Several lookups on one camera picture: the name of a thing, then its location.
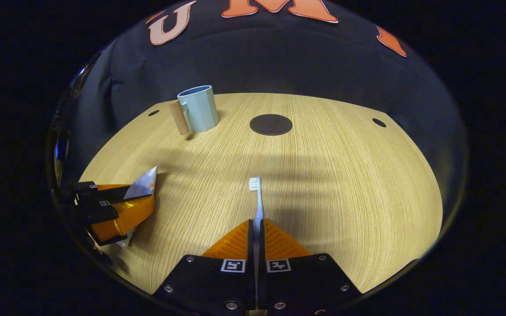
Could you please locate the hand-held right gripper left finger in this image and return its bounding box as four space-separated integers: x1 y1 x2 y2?
153 219 256 314

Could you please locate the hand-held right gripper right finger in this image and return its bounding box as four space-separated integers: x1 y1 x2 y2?
257 219 364 314

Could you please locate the white toothpaste tube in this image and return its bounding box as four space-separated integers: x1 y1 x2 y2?
116 165 160 248

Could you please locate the white toothbrush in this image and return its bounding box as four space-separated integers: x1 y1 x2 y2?
248 176 266 281

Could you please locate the light blue cup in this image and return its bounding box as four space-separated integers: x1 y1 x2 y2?
169 85 219 136

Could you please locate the dark round coaster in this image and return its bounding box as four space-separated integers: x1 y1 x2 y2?
249 114 293 136

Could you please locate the black backdrop cloth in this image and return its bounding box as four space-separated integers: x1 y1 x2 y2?
53 0 469 185

